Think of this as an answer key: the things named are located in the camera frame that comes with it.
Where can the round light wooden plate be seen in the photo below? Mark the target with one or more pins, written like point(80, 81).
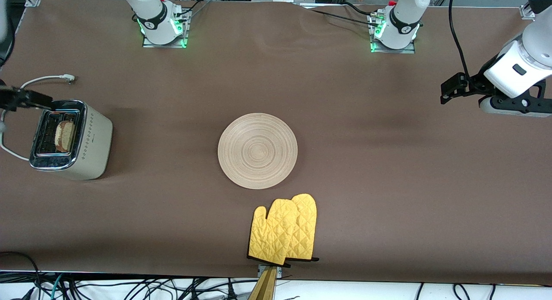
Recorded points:
point(258, 151)

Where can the yellow quilted oven mitt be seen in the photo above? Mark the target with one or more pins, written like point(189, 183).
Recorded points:
point(271, 235)
point(307, 231)

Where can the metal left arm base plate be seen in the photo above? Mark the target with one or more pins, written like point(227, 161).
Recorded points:
point(390, 51)

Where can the yellow wooden bar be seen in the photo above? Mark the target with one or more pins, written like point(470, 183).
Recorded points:
point(265, 287)

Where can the small metal clamp bracket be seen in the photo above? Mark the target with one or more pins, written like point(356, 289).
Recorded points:
point(279, 272)

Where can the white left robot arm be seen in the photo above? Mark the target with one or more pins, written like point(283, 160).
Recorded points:
point(403, 15)

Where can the brown crust bread slice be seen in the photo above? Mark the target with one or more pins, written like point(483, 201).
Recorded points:
point(64, 136)

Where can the cream and chrome toaster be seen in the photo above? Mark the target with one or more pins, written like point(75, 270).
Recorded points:
point(95, 136)

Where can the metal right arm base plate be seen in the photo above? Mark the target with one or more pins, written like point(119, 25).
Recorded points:
point(184, 32)

